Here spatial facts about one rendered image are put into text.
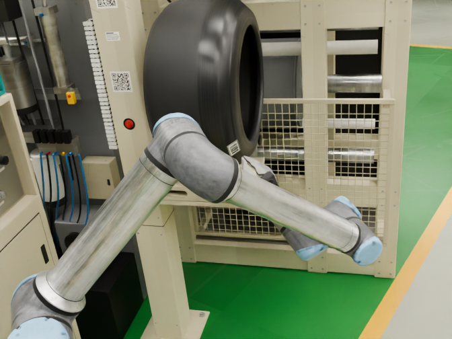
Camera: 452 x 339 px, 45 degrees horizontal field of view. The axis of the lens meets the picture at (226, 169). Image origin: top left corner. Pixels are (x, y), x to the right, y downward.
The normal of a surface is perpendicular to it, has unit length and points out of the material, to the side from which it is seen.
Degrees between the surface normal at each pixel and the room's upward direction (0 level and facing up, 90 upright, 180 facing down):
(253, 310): 0
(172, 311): 90
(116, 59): 90
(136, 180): 56
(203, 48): 49
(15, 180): 90
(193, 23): 30
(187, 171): 77
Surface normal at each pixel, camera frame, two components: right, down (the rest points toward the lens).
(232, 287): -0.09, -0.88
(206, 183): -0.18, 0.41
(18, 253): 0.97, 0.04
